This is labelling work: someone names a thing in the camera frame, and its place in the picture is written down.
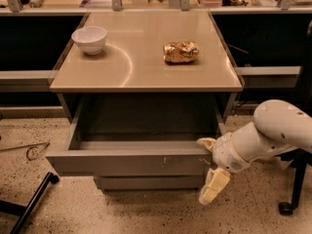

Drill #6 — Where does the thin wire on floor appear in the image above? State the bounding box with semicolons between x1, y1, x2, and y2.
0;141;51;162

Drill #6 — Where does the grey top drawer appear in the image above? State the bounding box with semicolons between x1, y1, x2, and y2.
47;94;222;177

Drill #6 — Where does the grey drawer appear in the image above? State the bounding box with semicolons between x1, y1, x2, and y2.
94;175;205;190
47;94;222;177

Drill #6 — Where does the metal railing frame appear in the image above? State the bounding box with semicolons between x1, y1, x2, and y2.
0;0;312;17

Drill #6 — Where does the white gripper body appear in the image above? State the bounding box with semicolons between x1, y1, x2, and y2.
213;133;251;174

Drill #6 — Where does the white ceramic bowl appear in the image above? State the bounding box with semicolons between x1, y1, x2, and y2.
71;26;107;55

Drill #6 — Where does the grey bottom drawer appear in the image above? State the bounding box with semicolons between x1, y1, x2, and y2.
94;175;205;190

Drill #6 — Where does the crumpled gold chip bag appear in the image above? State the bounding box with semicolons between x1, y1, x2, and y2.
163;41;199;63

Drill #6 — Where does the black office chair base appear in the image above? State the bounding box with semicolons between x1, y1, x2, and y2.
278;149;312;215

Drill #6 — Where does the grey drawer cabinet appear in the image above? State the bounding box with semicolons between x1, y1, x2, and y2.
48;9;244;193

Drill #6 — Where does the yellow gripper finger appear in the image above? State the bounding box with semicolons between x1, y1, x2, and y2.
197;137;216;152
199;168;231;205

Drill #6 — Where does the black metal stand leg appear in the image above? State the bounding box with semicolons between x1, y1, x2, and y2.
0;172;59;234

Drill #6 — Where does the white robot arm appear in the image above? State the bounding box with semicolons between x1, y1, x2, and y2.
197;99;312;205

